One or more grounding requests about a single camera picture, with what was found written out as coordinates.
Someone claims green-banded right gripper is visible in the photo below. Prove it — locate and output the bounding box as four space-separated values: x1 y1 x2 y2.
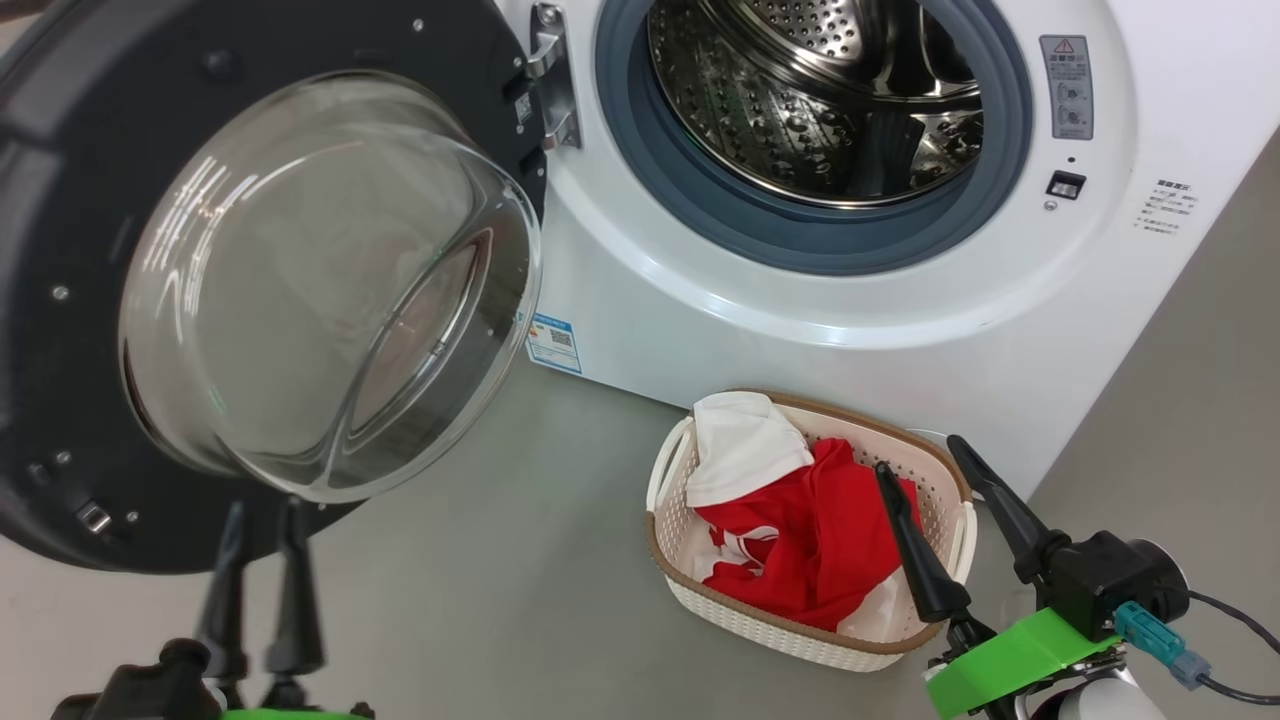
875 435 1126 720

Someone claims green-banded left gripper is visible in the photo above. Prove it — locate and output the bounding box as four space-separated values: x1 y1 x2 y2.
195 497 376 720

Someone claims red and white garment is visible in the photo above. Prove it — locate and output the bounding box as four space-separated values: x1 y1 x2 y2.
685 392 921 641

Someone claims black round glass washer door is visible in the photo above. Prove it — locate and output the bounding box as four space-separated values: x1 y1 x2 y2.
0 0 549 576

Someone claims white washing machine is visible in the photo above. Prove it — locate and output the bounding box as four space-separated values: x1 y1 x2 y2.
495 0 1280 501

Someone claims cream perforated laundry basket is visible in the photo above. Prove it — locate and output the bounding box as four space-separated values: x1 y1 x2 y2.
645 390 979 673

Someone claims grey rubber door seal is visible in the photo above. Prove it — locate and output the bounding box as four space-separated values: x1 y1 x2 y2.
595 0 1034 276

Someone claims metal door hinge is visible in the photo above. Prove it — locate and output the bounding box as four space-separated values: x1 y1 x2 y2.
525 3 583 151

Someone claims small printed text label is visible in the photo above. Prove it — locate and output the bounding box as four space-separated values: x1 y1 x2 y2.
1135 180 1199 236

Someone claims blue energy label sticker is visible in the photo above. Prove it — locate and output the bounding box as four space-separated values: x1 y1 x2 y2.
527 312 583 376

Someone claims grey warning sticker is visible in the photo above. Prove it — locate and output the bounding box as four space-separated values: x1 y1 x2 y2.
1038 35 1095 141

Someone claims steel perforated washer drum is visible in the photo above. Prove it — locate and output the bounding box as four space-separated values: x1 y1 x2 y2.
648 0 986 209

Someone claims teal cable connector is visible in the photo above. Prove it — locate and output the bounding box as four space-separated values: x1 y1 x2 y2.
1115 600 1211 691

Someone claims thin black cable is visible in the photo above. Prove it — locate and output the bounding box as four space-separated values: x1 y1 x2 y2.
1188 590 1280 706

